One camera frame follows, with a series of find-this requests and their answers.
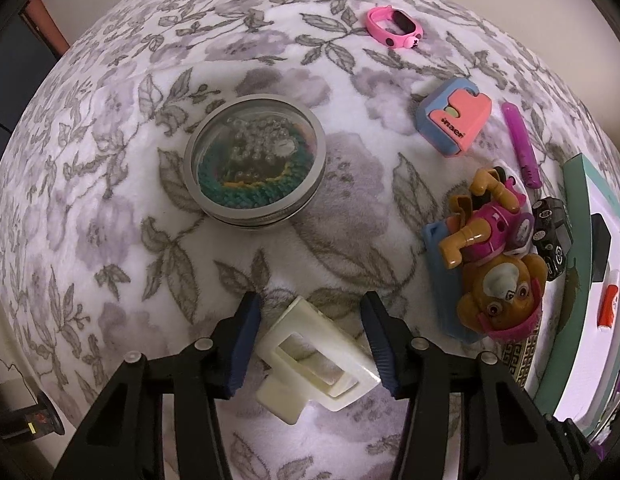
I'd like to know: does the blue plastic piece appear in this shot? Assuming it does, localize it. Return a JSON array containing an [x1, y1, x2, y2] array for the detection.
[[422, 220, 483, 345]]

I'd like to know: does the pink and blue box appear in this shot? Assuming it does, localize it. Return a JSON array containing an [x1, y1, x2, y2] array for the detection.
[[416, 78, 492, 159]]

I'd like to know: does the white toy watch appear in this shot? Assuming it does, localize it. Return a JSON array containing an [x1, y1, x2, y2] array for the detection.
[[255, 296, 381, 426]]

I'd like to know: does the teal rimmed white tray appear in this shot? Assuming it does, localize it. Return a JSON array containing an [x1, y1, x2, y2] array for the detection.
[[532, 154, 620, 436]]

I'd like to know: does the brown dog toy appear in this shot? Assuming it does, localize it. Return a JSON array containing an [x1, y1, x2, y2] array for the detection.
[[437, 167, 545, 345]]

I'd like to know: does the black toy car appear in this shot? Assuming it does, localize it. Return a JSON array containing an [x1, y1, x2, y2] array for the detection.
[[532, 197, 574, 282]]

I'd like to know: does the orange and white bottle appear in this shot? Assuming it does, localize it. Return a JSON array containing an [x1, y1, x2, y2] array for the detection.
[[596, 269, 620, 332]]

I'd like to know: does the purple tube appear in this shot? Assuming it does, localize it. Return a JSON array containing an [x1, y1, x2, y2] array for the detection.
[[500, 102, 541, 190]]

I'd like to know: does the floral blanket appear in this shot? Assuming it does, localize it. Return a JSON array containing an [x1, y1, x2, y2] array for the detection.
[[0, 0, 620, 480]]

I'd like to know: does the brown wooden furniture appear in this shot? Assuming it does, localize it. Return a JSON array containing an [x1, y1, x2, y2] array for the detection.
[[20, 0, 71, 56]]

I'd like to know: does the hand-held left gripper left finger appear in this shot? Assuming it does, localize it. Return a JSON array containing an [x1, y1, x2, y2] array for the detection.
[[52, 291, 263, 480]]

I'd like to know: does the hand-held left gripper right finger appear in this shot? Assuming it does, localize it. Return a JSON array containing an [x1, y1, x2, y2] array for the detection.
[[361, 291, 598, 480]]

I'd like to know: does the black plug charger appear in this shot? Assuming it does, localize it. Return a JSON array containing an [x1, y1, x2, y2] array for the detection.
[[590, 212, 613, 283]]

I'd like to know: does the gold patterned box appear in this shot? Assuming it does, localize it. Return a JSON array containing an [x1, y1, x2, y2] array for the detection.
[[500, 332, 540, 388]]

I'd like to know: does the pink toy watch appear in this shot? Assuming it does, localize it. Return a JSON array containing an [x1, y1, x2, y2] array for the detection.
[[366, 6, 423, 51]]

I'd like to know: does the black cylinder object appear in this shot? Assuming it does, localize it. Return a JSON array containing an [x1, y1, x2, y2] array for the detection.
[[0, 391, 66, 442]]

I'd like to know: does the round tin with beads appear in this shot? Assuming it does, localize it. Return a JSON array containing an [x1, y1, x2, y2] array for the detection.
[[184, 94, 327, 231]]

